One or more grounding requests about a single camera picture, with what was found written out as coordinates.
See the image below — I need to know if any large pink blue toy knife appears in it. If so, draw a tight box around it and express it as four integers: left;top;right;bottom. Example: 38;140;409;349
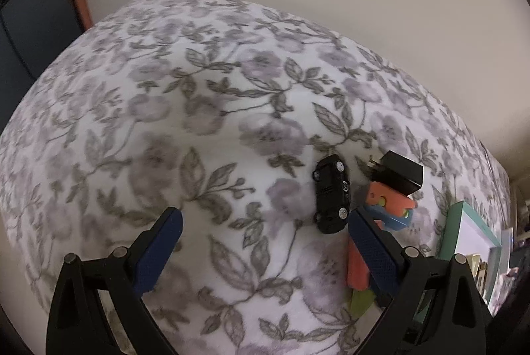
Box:
347;239;380;319

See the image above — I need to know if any small orange blue toy knife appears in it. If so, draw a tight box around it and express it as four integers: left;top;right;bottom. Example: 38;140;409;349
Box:
365;182;416;231

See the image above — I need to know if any black toy car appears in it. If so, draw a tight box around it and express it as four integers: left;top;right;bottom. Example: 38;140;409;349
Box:
312;154;351;234

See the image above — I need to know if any black power adapter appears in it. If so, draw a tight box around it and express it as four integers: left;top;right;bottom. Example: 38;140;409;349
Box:
369;150;424;196

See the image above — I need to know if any teal cardboard box tray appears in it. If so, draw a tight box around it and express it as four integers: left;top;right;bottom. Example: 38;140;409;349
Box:
437;201;509;316

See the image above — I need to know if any floral fleece blanket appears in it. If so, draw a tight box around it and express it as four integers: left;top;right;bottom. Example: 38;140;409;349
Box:
1;0;510;354

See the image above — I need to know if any dark blue cabinet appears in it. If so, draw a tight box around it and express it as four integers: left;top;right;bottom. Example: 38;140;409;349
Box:
1;0;84;127

